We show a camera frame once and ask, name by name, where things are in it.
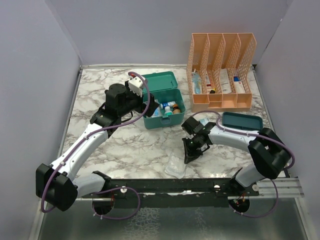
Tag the green plastic medicine box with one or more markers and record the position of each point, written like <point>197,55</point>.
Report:
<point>164,87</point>

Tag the blue toothbrush package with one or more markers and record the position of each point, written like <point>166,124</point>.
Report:
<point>197,82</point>

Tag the white bottle green label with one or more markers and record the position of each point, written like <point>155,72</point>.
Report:
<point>167,111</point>

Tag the white gauze pad packet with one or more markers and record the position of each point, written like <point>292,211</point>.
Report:
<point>175,167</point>

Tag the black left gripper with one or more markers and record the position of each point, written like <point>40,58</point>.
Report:
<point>142,105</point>

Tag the dark teal divided tray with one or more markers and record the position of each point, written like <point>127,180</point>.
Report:
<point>242,121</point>

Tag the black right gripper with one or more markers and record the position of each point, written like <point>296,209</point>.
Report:
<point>190,155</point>

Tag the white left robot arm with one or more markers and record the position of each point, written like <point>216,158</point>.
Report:
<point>54,182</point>

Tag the blue white medicine box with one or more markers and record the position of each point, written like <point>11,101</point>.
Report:
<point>239,87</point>

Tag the orange plastic file organizer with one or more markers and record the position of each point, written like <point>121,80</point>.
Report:
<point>217,71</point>

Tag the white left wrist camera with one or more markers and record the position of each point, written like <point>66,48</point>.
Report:
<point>136,85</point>

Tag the amber bottle orange label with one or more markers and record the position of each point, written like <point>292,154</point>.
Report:
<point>176,109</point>

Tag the light blue mask packet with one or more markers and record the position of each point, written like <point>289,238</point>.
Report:
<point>204,121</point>

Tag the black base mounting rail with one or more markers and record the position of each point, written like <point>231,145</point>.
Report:
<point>169,192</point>

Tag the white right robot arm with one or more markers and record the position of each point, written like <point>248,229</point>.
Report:
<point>269,154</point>

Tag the zip bag of blue packets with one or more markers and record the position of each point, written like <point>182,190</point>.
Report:
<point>156,113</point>

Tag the red white medicine box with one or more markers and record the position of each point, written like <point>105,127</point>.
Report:
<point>210,85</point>

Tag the white bottle blue label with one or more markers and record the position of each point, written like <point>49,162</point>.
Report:
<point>167,104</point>

